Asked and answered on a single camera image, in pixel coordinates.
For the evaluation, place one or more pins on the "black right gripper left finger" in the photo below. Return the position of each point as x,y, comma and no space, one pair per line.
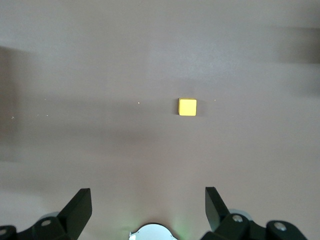
75,212

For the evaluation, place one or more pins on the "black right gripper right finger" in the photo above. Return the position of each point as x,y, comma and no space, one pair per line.
215,212

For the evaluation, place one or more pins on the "yellow cube block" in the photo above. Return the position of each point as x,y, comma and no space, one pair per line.
188,107

